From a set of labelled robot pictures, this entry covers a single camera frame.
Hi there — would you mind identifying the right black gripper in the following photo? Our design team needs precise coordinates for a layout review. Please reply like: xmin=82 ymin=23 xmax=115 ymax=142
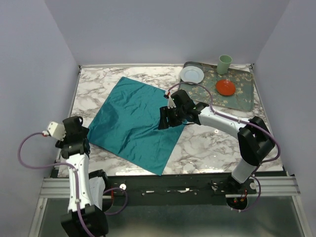
xmin=157 ymin=105 xmax=185 ymax=130

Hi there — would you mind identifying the teal cloth napkin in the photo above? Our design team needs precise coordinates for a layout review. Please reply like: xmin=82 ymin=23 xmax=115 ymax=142
xmin=87 ymin=77 xmax=184 ymax=175

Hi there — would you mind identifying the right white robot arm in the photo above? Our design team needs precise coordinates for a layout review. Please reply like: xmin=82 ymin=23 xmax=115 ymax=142
xmin=158 ymin=89 xmax=276 ymax=194

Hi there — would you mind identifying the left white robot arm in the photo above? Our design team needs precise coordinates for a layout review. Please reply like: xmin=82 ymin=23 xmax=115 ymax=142
xmin=55 ymin=116 xmax=110 ymax=237

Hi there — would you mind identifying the light blue small plate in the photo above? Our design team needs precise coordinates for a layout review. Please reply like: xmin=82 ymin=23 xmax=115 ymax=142
xmin=180 ymin=66 xmax=204 ymax=83

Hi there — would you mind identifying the red small bowl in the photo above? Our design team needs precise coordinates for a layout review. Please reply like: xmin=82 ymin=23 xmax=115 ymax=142
xmin=216 ymin=79 xmax=236 ymax=96

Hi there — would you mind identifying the light green cup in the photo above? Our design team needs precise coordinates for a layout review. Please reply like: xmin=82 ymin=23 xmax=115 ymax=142
xmin=217 ymin=55 xmax=232 ymax=75

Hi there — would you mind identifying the floral green serving tray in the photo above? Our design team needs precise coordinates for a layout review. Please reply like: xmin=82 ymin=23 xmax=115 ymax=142
xmin=177 ymin=61 xmax=254 ymax=112

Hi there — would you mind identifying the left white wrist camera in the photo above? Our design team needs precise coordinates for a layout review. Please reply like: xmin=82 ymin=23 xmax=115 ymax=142
xmin=47 ymin=121 xmax=66 ymax=141

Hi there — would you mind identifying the aluminium frame rail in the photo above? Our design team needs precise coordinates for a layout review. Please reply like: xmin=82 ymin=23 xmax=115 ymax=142
xmin=39 ymin=178 xmax=70 ymax=199

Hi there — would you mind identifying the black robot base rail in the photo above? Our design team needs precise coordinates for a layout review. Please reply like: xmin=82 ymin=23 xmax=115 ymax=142
xmin=108 ymin=173 xmax=257 ymax=206

